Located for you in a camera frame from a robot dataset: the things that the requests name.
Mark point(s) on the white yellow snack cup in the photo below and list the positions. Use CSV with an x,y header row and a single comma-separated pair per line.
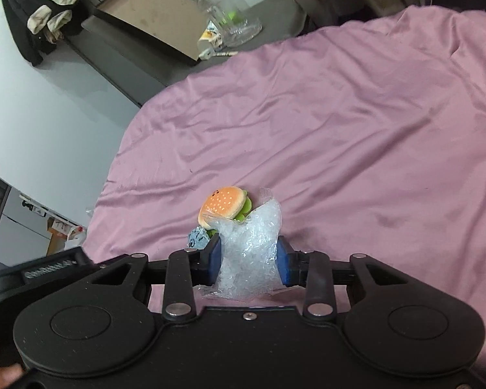
x,y
209,39

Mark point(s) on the black and cream hanging jacket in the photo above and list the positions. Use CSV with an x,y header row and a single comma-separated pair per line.
x,y
24,20

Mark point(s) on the white pen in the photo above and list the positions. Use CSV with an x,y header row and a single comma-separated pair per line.
x,y
218,54

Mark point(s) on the pink bed sheet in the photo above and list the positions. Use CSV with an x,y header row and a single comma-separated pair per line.
x,y
348,129

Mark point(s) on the person's left hand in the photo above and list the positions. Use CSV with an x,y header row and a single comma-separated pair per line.
x,y
0,377

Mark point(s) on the small blue-grey plush toy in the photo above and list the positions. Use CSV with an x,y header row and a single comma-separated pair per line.
x,y
196,238

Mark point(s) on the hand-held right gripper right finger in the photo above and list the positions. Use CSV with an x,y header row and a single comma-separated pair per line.
x,y
284,263

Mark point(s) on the burger plush toy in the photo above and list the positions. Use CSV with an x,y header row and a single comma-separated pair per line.
x,y
222,204

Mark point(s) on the white kitchen cabinet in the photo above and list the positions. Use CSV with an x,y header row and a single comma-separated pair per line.
x,y
20,227

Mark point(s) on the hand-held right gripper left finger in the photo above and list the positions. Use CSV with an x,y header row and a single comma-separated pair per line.
x,y
212,259

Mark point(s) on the black framed tray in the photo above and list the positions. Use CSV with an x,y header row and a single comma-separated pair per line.
x,y
158,12

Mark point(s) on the clear plastic water jug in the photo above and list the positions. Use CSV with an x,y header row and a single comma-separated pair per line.
x,y
226,4

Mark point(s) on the clear bubble wrap bundle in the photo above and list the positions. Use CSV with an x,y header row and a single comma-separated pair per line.
x,y
247,259

